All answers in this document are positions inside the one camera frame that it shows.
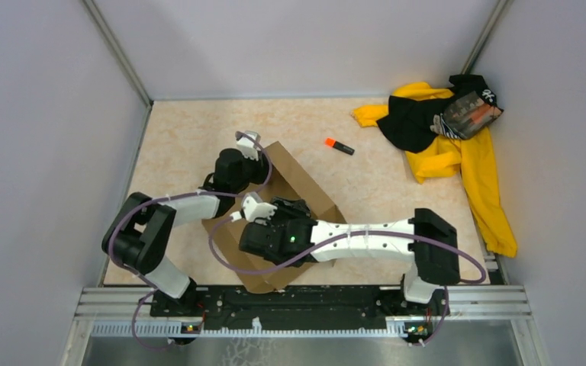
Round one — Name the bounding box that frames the aluminium frame rail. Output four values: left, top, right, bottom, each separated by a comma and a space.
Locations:
75, 285, 532, 339

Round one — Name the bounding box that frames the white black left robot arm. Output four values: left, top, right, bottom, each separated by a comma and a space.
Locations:
101, 131, 273, 316

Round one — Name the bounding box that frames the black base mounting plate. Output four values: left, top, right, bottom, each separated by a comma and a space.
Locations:
150, 285, 446, 331

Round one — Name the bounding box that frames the orange black highlighter marker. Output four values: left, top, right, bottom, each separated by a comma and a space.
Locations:
324, 138, 355, 156

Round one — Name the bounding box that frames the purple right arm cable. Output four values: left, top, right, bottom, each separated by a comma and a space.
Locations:
207, 216, 488, 348

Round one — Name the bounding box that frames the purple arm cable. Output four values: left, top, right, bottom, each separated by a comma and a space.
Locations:
207, 216, 488, 348
107, 131, 274, 352

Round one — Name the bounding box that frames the black printed garment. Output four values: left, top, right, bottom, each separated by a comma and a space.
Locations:
376, 74, 504, 153

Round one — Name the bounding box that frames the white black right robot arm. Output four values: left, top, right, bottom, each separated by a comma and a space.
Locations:
232, 193, 461, 314

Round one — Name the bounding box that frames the yellow garment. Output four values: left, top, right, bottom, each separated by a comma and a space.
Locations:
352, 81, 519, 258

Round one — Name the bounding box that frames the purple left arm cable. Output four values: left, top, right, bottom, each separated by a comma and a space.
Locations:
107, 131, 274, 352

